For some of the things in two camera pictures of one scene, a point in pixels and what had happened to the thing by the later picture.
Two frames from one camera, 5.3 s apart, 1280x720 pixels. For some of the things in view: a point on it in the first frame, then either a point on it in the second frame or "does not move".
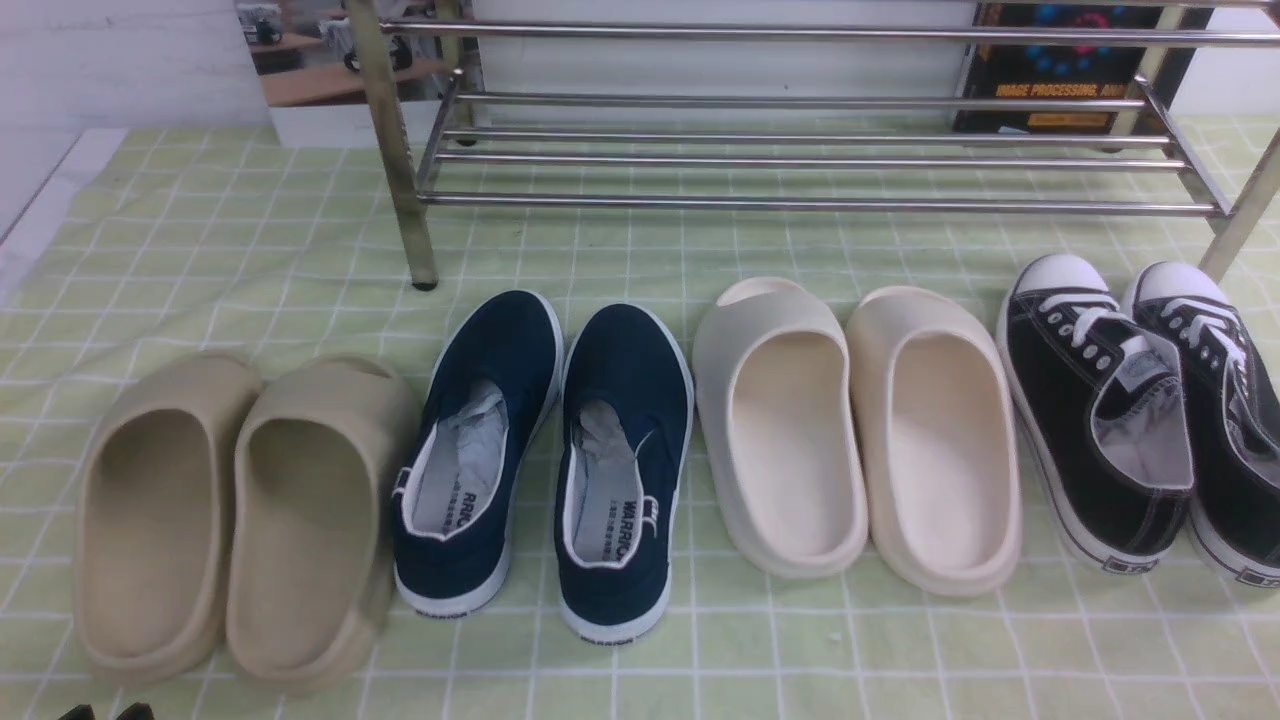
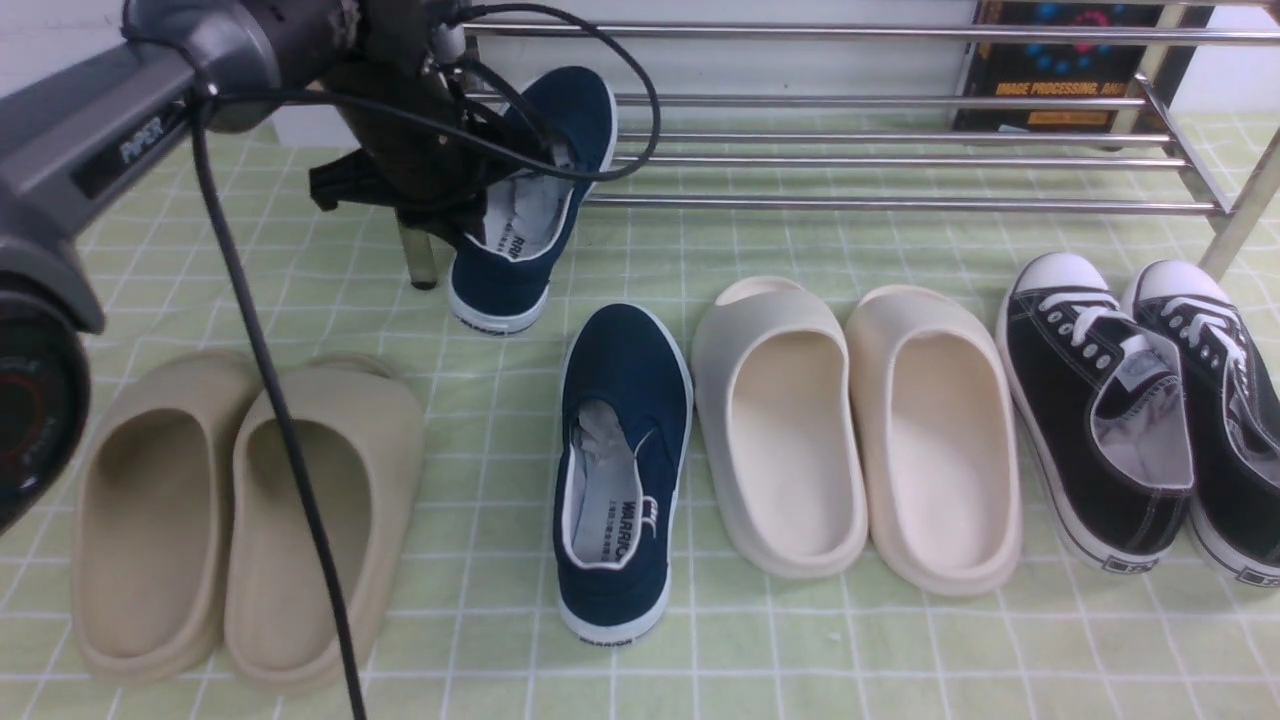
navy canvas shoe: (626, 410) does not move
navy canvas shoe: (488, 403) to (500, 283)
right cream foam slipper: (937, 420) does not move
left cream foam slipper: (776, 404) does not move
